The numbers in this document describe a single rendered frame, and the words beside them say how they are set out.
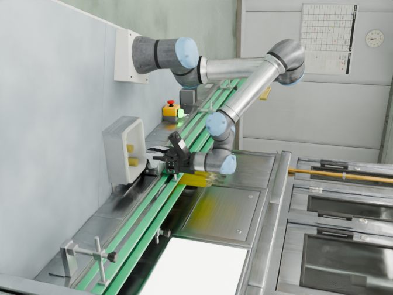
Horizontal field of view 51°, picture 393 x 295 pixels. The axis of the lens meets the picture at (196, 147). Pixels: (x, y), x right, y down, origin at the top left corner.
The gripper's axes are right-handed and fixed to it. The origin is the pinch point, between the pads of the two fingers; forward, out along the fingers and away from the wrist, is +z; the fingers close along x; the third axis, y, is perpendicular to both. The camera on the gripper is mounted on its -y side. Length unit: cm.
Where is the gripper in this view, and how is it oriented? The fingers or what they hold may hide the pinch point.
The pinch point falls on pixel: (147, 151)
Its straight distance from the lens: 164.1
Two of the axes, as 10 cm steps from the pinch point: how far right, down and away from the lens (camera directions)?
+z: -9.6, -0.9, 2.7
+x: 2.9, -4.4, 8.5
